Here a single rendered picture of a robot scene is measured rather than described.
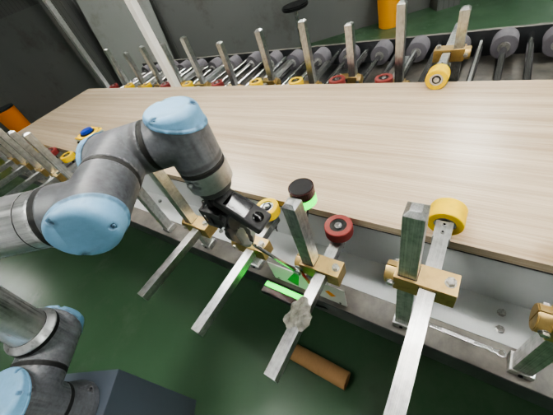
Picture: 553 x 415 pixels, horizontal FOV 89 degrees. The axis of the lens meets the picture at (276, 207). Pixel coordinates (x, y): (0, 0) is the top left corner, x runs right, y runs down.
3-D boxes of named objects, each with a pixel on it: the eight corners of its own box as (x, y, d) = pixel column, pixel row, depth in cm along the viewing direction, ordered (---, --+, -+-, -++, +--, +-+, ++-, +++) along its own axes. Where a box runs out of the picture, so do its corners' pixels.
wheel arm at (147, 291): (150, 302, 90) (141, 296, 87) (143, 298, 92) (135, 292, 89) (228, 206, 112) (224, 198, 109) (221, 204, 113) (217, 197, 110)
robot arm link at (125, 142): (55, 165, 42) (131, 142, 41) (83, 128, 50) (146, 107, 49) (99, 207, 49) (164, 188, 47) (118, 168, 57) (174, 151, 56)
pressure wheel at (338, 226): (350, 261, 83) (346, 238, 75) (324, 253, 87) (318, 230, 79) (359, 240, 87) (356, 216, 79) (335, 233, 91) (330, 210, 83)
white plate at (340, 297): (346, 307, 83) (343, 292, 76) (275, 277, 97) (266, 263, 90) (347, 305, 84) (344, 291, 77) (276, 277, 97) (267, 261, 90)
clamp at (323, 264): (339, 286, 76) (337, 277, 72) (296, 270, 83) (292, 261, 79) (347, 270, 78) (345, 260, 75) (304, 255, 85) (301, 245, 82)
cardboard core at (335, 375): (342, 388, 122) (285, 355, 138) (345, 392, 128) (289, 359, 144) (349, 370, 126) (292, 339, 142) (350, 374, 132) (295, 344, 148)
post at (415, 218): (407, 331, 76) (426, 217, 43) (394, 325, 78) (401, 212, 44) (411, 319, 78) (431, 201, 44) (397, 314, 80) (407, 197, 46)
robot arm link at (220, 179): (234, 152, 53) (202, 187, 48) (242, 172, 57) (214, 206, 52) (201, 147, 58) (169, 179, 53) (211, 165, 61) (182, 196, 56)
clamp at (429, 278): (452, 311, 55) (457, 300, 52) (382, 286, 62) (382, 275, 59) (457, 284, 58) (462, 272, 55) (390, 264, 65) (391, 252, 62)
